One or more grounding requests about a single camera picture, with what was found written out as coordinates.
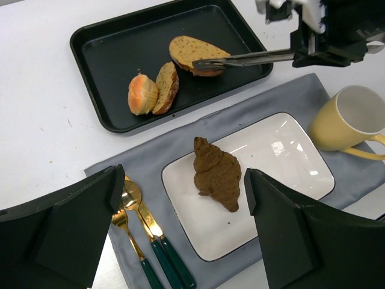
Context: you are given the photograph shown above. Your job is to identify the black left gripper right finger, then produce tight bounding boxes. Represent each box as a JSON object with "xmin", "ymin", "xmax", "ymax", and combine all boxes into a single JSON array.
[{"xmin": 244, "ymin": 168, "xmax": 384, "ymax": 288}]

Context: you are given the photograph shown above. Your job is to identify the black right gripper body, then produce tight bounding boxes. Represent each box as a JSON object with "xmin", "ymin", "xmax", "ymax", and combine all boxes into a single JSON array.
[{"xmin": 290, "ymin": 1, "xmax": 384, "ymax": 62}]

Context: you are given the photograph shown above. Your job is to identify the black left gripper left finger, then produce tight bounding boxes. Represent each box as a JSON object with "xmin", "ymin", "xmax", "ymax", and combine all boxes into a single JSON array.
[{"xmin": 1, "ymin": 165, "xmax": 125, "ymax": 288}]

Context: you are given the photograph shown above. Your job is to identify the brown chocolate croissant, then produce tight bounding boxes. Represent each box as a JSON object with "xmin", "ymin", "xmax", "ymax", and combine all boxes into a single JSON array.
[{"xmin": 193, "ymin": 137, "xmax": 242, "ymax": 213}]

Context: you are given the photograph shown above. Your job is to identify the silver metal tongs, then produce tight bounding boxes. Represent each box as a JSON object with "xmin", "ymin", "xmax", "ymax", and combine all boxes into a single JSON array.
[{"xmin": 191, "ymin": 42, "xmax": 385, "ymax": 72}]

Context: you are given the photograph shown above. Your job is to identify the tan seeded bread slice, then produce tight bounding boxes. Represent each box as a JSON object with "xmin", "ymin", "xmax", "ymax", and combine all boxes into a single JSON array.
[{"xmin": 168, "ymin": 36, "xmax": 230, "ymax": 76}]

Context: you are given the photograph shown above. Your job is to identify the round pale bread roll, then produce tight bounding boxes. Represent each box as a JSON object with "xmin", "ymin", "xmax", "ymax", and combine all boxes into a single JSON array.
[{"xmin": 128, "ymin": 74, "xmax": 158, "ymax": 116}]

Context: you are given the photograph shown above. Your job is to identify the brown crusted bread wedge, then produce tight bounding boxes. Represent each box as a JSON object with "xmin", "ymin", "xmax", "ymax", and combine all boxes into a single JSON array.
[{"xmin": 152, "ymin": 61, "xmax": 179, "ymax": 115}]

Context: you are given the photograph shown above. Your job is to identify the yellow ceramic mug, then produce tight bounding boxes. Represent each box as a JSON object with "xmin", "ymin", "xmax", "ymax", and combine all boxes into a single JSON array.
[{"xmin": 308, "ymin": 85, "xmax": 384, "ymax": 161}]

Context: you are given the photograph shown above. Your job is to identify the white rectangular plate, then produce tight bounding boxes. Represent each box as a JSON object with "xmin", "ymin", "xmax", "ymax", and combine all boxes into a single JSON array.
[{"xmin": 162, "ymin": 113, "xmax": 335, "ymax": 262}]

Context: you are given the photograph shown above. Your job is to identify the black baking tray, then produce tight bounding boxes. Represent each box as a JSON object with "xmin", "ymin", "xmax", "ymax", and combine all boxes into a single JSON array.
[{"xmin": 70, "ymin": 1, "xmax": 273, "ymax": 134}]

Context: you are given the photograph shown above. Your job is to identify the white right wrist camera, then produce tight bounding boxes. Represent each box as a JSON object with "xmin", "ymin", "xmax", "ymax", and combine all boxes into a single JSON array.
[{"xmin": 255, "ymin": 0, "xmax": 326, "ymax": 34}]

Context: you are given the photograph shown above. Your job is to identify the gold fork green handle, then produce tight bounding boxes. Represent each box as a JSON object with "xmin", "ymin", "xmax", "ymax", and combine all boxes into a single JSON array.
[{"xmin": 112, "ymin": 205, "xmax": 164, "ymax": 289}]

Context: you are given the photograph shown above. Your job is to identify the gold spoon green handle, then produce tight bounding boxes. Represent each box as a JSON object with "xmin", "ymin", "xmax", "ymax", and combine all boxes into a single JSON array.
[{"xmin": 121, "ymin": 176, "xmax": 184, "ymax": 288}]

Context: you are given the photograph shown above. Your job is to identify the gold knife green handle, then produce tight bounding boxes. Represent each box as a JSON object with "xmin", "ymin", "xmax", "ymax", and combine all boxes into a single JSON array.
[{"xmin": 139, "ymin": 202, "xmax": 197, "ymax": 288}]

